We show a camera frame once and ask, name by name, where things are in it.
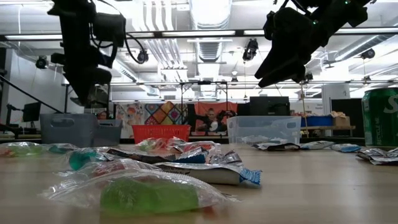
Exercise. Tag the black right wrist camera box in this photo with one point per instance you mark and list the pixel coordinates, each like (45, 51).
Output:
(269, 26)

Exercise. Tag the person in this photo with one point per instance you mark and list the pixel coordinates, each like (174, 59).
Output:
(212, 115)
(102, 115)

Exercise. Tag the teal gummy candy packet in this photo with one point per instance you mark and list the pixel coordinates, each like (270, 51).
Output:
(81, 158)
(60, 148)

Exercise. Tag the black panel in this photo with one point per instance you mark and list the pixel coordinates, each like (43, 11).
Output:
(354, 112)

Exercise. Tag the black ceiling mounted camera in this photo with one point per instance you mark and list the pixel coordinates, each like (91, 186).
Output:
(41, 63)
(250, 49)
(309, 77)
(368, 53)
(143, 56)

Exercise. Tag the floral printed cloth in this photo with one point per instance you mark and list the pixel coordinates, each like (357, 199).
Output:
(130, 116)

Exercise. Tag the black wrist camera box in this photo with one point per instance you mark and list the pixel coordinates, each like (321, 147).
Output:
(109, 29)
(269, 26)

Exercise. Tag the brown silver candy wrapper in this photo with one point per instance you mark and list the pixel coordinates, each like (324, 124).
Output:
(377, 157)

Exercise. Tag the grey plastic bin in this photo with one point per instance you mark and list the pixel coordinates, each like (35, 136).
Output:
(68, 130)

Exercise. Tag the red gummy candy packet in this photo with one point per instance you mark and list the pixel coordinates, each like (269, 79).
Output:
(109, 168)

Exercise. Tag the thin hanging rod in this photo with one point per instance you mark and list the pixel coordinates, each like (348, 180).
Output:
(303, 112)

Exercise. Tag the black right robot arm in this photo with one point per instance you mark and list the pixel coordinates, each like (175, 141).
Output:
(335, 12)

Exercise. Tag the green soda can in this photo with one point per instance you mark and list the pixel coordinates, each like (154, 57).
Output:
(381, 118)

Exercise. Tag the colourful patchwork quilt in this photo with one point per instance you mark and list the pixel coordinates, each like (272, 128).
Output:
(164, 113)

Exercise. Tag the black metal rack frame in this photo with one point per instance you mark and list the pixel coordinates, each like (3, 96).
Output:
(182, 93)

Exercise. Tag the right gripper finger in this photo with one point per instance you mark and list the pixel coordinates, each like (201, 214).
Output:
(276, 63)
(292, 74)

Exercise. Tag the silver ceiling air duct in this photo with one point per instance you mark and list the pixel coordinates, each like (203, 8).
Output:
(210, 18)

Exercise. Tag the orange gummy candy packet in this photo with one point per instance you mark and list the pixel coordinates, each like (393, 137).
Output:
(199, 146)

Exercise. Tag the large brown Hershey's bar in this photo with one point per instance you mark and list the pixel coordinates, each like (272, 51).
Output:
(140, 158)

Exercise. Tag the orange cloth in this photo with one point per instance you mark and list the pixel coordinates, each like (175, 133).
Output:
(202, 107)

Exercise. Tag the cardboard box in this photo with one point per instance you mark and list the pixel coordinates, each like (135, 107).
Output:
(342, 121)

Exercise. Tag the blue storage bin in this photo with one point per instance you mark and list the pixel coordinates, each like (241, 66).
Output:
(317, 121)

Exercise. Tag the red plastic basket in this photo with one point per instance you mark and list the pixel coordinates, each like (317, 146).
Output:
(161, 133)

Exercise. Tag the white pillar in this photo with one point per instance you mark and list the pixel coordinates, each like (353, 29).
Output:
(335, 99)

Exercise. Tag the black computer monitor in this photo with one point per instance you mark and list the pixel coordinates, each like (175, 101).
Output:
(31, 111)

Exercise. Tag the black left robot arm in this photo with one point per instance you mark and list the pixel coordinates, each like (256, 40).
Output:
(74, 4)

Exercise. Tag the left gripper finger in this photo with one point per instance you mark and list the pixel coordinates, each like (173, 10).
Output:
(102, 75)
(81, 84)

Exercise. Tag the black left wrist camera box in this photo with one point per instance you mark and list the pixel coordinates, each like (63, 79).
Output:
(109, 29)

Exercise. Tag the wooden background table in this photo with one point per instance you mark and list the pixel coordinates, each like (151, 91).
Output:
(326, 127)

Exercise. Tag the green gummy candy packet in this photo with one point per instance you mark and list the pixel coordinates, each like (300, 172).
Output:
(149, 196)
(21, 149)
(152, 144)

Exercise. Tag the clear plastic bin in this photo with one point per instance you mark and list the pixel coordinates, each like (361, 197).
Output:
(264, 126)

